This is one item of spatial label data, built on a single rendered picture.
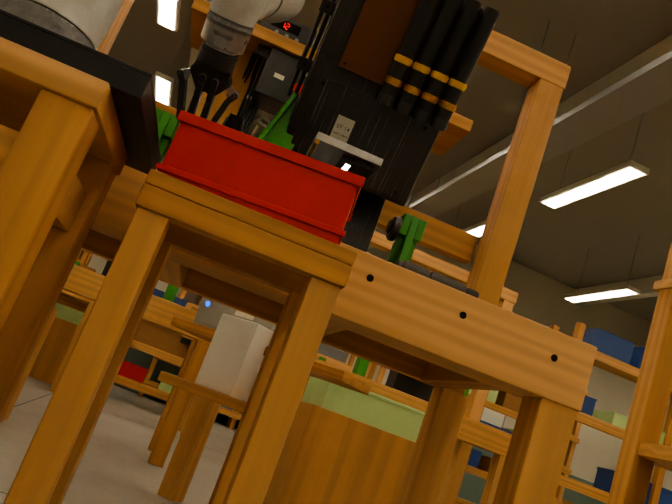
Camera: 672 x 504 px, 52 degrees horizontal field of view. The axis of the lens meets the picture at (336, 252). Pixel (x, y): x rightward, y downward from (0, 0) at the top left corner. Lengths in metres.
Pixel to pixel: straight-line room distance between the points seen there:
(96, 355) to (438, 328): 0.74
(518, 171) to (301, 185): 1.33
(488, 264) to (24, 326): 1.47
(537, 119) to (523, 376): 1.11
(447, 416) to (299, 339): 1.15
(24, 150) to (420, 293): 0.85
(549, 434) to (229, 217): 0.88
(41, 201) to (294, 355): 0.41
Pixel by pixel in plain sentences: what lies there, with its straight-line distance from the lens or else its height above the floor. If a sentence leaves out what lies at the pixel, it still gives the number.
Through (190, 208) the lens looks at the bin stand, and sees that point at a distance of 1.06.
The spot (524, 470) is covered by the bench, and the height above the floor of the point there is 0.59.
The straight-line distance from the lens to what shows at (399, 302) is 1.46.
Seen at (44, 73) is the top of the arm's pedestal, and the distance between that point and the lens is 0.99.
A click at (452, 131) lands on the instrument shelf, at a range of 2.20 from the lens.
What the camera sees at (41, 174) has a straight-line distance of 0.95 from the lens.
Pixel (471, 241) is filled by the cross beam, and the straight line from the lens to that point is 2.31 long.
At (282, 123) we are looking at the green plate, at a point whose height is 1.19.
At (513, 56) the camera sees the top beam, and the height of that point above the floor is 1.88.
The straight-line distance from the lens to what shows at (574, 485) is 6.71.
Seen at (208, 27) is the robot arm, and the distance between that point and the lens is 1.38.
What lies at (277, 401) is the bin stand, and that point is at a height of 0.54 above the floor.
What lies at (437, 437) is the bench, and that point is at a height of 0.62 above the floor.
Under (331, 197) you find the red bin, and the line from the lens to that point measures 1.10.
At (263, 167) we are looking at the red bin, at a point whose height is 0.88.
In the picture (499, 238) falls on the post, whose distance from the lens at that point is 2.25.
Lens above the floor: 0.54
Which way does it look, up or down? 14 degrees up
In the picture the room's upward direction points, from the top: 20 degrees clockwise
